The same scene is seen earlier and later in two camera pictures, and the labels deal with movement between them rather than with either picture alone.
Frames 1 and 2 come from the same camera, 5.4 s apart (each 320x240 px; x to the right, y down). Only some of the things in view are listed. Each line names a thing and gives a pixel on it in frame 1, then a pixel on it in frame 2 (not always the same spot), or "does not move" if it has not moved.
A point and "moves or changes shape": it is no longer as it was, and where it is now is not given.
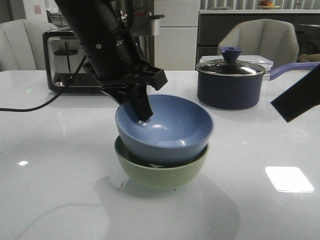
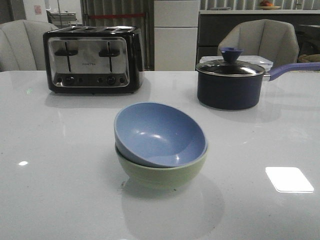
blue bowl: x=180 y=128 moves or changes shape
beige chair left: x=22 y=45 does not move
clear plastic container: x=265 y=62 does not move
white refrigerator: x=175 y=48 does not move
